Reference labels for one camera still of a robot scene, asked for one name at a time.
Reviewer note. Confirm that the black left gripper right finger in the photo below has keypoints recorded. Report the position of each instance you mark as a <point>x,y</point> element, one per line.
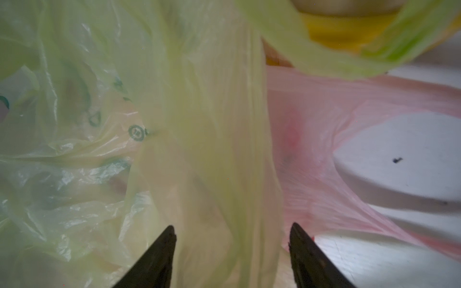
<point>311,267</point>

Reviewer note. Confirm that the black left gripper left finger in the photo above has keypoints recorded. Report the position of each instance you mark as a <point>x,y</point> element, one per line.
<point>154,267</point>

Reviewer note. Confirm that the green plastic bag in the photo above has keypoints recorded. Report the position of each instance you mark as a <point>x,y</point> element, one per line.
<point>122,118</point>

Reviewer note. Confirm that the pink plastic bag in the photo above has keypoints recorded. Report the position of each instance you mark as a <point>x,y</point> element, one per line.
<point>311,117</point>

